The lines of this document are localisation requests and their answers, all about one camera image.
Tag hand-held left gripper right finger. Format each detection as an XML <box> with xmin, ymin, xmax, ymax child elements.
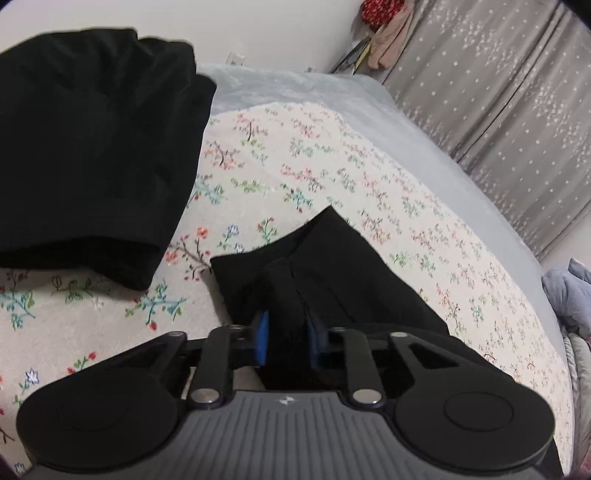
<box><xmin>304</xmin><ymin>320</ymin><xmax>468</xmax><ymax>410</ymax></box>

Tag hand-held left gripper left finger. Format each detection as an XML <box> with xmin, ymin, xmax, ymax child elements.
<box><xmin>134</xmin><ymin>310</ymin><xmax>271</xmax><ymax>411</ymax></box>

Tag black pants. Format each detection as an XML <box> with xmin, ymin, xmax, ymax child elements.
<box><xmin>210</xmin><ymin>205</ymin><xmax>518</xmax><ymax>393</ymax></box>

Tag floral bed sheet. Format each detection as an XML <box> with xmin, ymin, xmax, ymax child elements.
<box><xmin>0</xmin><ymin>102</ymin><xmax>575</xmax><ymax>476</ymax></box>

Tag pile of folded black clothes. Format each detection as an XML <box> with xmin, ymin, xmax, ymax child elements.
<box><xmin>0</xmin><ymin>28</ymin><xmax>218</xmax><ymax>291</ymax></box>

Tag grey bed cover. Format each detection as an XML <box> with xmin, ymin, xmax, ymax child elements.
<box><xmin>196</xmin><ymin>62</ymin><xmax>561</xmax><ymax>342</ymax></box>

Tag blue-grey quilt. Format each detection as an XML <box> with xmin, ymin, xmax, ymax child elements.
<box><xmin>541</xmin><ymin>257</ymin><xmax>591</xmax><ymax>334</ymax></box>

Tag grey folded quilt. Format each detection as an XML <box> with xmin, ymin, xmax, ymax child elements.
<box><xmin>561</xmin><ymin>323</ymin><xmax>591</xmax><ymax>472</ymax></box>

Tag yellow pole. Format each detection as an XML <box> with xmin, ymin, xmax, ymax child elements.
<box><xmin>330</xmin><ymin>36</ymin><xmax>373</xmax><ymax>75</ymax></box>

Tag grey star-print curtain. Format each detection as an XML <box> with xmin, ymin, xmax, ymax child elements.
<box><xmin>381</xmin><ymin>0</ymin><xmax>591</xmax><ymax>264</ymax></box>

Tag pink hanging towel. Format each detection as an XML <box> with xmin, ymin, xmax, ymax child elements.
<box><xmin>369</xmin><ymin>0</ymin><xmax>416</xmax><ymax>71</ymax></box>

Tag red patterned hanging cloth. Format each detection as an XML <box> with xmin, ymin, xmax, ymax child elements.
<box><xmin>360</xmin><ymin>0</ymin><xmax>409</xmax><ymax>26</ymax></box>

